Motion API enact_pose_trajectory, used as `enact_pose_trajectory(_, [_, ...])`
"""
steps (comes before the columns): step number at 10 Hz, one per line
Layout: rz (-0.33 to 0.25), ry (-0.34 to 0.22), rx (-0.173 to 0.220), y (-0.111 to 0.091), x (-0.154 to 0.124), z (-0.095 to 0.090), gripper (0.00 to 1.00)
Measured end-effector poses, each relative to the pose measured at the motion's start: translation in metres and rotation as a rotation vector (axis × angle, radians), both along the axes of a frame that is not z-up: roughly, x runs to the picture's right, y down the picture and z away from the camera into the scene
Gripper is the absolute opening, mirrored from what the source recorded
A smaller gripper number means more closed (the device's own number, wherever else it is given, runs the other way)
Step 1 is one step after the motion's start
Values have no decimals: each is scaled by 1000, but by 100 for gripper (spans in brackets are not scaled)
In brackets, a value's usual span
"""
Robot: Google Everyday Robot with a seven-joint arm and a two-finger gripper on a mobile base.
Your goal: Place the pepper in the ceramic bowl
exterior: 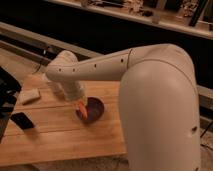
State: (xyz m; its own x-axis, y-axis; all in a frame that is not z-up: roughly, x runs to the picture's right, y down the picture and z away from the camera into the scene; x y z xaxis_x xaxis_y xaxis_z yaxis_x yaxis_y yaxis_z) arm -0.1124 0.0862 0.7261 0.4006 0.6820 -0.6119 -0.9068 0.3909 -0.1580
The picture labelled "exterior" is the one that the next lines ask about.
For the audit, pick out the white ribbed gripper body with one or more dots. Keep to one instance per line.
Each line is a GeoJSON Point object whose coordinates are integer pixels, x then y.
{"type": "Point", "coordinates": [73, 90]}

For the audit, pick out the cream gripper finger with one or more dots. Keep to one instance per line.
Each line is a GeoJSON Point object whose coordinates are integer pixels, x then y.
{"type": "Point", "coordinates": [84, 100]}

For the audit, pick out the beige sponge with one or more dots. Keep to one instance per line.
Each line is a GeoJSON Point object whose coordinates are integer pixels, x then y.
{"type": "Point", "coordinates": [27, 96]}

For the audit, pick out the black phone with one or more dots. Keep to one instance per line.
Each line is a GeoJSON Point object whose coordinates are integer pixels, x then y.
{"type": "Point", "coordinates": [22, 120]}

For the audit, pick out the dark purple ceramic bowl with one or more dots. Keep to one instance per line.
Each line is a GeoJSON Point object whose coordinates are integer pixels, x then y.
{"type": "Point", "coordinates": [95, 108]}

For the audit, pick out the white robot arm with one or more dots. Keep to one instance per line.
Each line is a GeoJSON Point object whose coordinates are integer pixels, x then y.
{"type": "Point", "coordinates": [158, 102]}

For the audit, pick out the wooden shelf with clutter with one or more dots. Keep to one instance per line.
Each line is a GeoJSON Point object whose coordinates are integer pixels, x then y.
{"type": "Point", "coordinates": [134, 10]}

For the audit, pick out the white plastic cup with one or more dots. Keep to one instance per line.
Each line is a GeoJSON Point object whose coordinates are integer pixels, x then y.
{"type": "Point", "coordinates": [54, 86]}

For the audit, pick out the black chair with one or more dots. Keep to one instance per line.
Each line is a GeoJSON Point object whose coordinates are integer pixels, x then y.
{"type": "Point", "coordinates": [9, 86]}

